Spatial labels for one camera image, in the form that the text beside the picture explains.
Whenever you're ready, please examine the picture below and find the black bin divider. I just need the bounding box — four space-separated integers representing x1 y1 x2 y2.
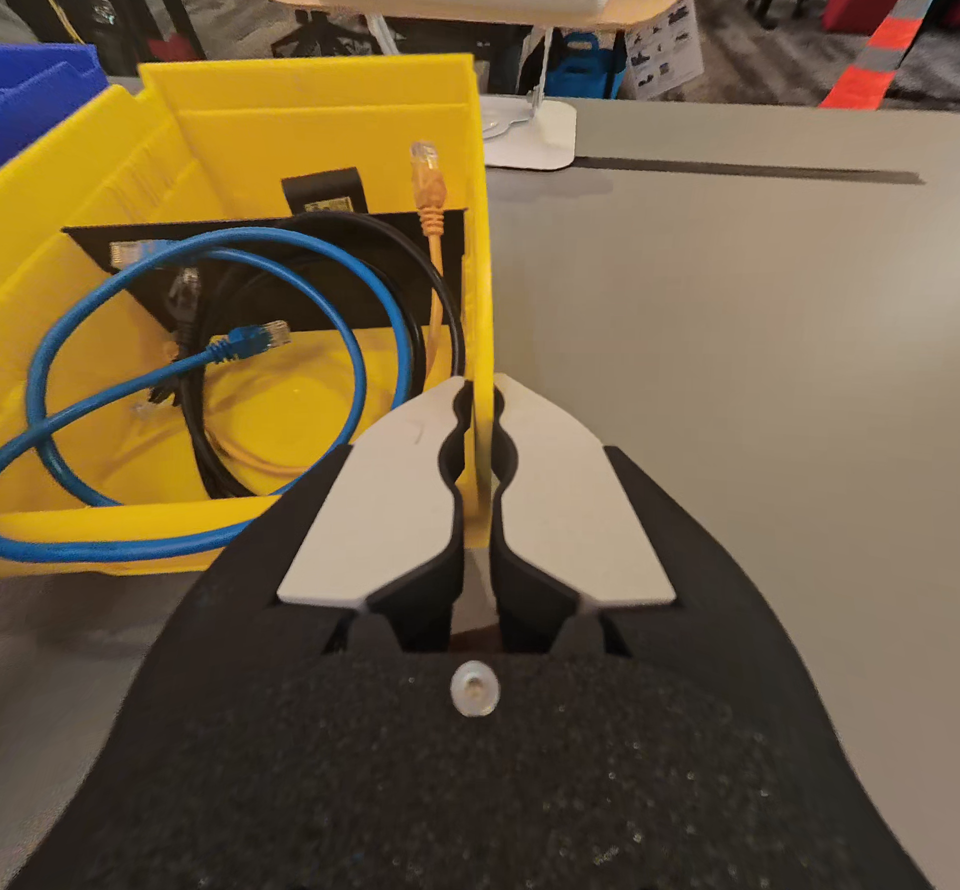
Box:
61 207 471 334

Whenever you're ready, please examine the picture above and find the black ethernet cable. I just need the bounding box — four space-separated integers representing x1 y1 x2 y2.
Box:
148 211 469 501

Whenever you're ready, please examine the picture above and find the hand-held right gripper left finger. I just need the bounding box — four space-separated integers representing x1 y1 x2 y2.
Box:
276 377 468 655

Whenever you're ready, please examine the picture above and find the orange striped traffic cone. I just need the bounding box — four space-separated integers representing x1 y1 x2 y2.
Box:
817 0 960 113

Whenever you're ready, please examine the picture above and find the printed paper sheet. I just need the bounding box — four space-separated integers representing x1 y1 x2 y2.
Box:
624 0 708 104

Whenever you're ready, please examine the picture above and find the blue ethernet cable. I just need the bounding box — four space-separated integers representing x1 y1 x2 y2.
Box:
0 226 370 566

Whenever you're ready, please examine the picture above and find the yellow plastic bin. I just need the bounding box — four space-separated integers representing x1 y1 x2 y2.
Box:
0 53 499 580

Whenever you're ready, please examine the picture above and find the red storage box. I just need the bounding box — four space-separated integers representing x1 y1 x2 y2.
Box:
821 0 940 38

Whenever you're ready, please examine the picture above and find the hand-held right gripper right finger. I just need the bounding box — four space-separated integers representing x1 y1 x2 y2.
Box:
489 372 678 655

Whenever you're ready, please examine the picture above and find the blue plastic bin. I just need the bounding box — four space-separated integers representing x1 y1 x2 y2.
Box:
0 42 111 169

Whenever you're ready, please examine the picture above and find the orange ethernet cable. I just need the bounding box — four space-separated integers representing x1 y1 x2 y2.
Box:
201 142 451 479

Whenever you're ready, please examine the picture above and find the black ethernet adapter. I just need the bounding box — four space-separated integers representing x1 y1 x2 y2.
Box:
281 166 368 218

